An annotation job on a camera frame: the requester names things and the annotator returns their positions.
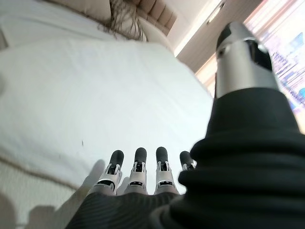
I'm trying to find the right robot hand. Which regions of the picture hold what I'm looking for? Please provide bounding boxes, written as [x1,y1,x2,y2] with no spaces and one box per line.
[64,22,305,229]

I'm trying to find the white duvet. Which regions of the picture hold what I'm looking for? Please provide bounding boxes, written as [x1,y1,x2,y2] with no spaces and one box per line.
[0,38,214,189]

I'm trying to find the beige bed runner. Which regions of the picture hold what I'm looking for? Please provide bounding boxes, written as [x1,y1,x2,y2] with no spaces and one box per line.
[0,157,105,229]

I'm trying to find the beige pillow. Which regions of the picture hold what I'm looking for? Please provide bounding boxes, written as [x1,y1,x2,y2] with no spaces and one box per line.
[137,16,177,58]

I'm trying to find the brown tufted headboard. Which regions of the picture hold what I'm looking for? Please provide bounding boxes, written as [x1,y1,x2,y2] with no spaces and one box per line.
[132,0,179,31]

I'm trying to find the patterned fringed cushion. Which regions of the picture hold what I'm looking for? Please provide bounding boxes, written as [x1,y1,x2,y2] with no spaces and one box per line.
[97,0,149,43]

